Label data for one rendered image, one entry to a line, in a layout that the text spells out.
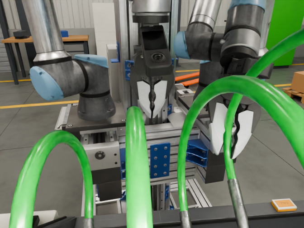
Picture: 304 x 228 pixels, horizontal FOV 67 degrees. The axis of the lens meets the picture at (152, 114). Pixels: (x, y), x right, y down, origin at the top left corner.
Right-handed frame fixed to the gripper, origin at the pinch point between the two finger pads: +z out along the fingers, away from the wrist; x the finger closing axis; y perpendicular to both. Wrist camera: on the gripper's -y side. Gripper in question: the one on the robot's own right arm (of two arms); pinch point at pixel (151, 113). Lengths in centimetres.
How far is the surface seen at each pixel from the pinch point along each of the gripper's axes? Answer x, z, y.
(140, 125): 3.7, -13.7, -31.6
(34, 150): 12.2, -10.7, -29.5
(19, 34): 216, 21, 441
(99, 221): 13.3, 25.7, -5.3
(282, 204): -33.1, 24.6, -5.4
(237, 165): -98, 121, 131
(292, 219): -35.7, 28.4, -7.0
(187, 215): -4.1, 10.1, -18.8
